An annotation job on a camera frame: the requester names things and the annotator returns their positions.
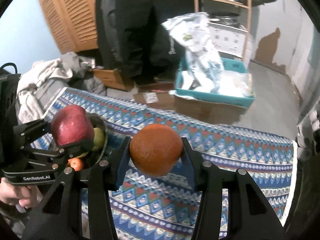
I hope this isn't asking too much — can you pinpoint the clear plastic bag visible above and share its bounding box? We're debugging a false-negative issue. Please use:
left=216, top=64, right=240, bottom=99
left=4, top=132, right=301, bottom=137
left=217, top=70, right=253, bottom=98

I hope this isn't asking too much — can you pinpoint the red apple back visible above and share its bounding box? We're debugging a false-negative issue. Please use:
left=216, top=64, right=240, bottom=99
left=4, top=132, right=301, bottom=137
left=50, top=105, right=94, bottom=146

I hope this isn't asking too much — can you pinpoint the black hanging jacket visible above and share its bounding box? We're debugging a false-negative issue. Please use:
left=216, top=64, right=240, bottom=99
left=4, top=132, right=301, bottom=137
left=95, top=0, right=194, bottom=85

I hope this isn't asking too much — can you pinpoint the pile of grey clothes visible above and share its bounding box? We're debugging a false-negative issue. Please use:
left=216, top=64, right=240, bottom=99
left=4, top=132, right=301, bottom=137
left=16, top=52, right=107, bottom=124

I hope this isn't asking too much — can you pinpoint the wooden shelf rack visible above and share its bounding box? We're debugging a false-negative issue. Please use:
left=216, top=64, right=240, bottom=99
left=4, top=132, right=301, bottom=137
left=194, top=0, right=252, bottom=64

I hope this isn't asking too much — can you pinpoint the wooden louvered wardrobe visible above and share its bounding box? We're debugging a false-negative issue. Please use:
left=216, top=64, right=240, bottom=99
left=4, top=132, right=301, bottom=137
left=39, top=0, right=98, bottom=54

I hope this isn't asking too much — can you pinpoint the teal plastic bin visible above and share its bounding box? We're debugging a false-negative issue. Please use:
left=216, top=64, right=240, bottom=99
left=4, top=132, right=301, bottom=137
left=175, top=56, right=255, bottom=108

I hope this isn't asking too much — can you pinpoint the small tangerine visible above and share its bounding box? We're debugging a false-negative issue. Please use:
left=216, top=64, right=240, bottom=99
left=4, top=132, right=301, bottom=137
left=130, top=124, right=183, bottom=177
left=67, top=158, right=84, bottom=171

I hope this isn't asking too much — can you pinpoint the wooden drawer box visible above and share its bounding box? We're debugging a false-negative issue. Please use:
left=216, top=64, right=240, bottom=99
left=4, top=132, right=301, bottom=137
left=93, top=68, right=135, bottom=92

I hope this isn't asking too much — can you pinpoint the steel steamer pot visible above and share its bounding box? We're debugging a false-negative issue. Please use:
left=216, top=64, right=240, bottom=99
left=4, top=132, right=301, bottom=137
left=209, top=12, right=240, bottom=28

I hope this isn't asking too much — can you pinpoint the small tangerine front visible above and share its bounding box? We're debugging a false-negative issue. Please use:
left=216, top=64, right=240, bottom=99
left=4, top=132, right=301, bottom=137
left=130, top=124, right=183, bottom=177

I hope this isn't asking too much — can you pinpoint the patterned blue tablecloth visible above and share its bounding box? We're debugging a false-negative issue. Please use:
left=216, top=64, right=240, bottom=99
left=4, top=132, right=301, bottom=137
left=44, top=88, right=297, bottom=239

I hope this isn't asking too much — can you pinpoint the shoe rack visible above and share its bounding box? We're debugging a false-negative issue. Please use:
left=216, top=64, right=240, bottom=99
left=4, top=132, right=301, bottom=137
left=296, top=103, right=319, bottom=162

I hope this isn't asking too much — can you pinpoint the person's left hand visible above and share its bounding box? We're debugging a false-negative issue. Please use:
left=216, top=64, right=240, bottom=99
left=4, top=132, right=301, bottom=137
left=1, top=178, right=43, bottom=209

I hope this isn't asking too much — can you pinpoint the yellow-green pear back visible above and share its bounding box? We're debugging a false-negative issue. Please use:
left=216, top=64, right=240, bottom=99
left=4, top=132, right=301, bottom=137
left=92, top=127, right=105, bottom=151

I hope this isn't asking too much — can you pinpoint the small tangerine back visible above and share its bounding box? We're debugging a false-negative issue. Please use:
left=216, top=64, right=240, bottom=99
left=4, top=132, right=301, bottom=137
left=67, top=158, right=84, bottom=171

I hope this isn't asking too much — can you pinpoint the dark glass fruit plate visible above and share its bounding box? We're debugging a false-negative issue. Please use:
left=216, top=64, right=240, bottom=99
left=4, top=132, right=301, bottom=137
left=52, top=112, right=109, bottom=172

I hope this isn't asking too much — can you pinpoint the white patterned storage box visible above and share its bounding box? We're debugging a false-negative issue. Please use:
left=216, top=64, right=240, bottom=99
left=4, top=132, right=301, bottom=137
left=209, top=23, right=248, bottom=58

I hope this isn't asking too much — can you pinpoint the white printed rice bag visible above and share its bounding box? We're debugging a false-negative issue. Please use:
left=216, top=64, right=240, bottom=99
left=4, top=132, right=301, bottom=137
left=162, top=12, right=225, bottom=93

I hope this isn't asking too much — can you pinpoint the brown cardboard box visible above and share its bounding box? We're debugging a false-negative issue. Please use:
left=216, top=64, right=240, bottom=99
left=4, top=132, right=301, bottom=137
left=133, top=92, right=246, bottom=125

